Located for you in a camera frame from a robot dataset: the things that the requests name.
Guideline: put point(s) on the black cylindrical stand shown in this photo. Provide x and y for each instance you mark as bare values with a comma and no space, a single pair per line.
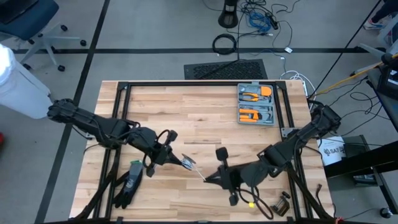
228,17

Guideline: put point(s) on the dark grey box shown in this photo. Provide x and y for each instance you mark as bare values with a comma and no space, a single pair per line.
357,144

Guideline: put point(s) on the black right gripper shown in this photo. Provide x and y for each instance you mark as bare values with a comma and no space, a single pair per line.
233,179

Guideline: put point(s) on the grey metal mounting plate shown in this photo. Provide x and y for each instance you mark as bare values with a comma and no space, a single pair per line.
287,131

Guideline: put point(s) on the white power adapter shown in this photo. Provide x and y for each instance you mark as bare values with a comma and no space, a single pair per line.
288,49

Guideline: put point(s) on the blue office chair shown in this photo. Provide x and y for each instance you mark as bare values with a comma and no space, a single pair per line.
25,15

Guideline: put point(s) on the black C-clamp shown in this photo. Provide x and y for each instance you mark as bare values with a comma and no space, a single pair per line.
280,207

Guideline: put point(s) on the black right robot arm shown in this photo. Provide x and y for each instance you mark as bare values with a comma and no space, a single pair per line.
298,137

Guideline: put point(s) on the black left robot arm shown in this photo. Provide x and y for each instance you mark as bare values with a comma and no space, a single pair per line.
102,127

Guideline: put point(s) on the black floor mat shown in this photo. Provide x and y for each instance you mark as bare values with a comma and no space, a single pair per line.
227,70

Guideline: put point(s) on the orange tape measure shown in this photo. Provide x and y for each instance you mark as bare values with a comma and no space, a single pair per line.
266,91

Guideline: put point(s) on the black operator station frame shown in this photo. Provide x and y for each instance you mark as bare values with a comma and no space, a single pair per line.
357,161

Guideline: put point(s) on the white cylindrical container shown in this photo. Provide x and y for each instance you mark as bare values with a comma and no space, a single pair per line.
21,93

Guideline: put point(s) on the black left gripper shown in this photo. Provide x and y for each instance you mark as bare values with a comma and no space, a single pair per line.
162,154

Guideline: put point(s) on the black glove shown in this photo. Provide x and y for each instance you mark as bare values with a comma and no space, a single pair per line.
130,183

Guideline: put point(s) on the grey office chair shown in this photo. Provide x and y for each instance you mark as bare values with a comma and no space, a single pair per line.
371,48

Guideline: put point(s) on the black power strip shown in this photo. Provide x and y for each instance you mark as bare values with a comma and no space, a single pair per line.
273,21

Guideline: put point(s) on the white printed paper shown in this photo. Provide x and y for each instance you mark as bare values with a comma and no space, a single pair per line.
332,151

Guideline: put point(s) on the person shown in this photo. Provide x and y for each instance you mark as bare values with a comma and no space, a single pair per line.
384,11

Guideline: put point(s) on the grey plastic tool case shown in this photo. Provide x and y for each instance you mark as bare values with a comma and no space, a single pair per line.
256,104

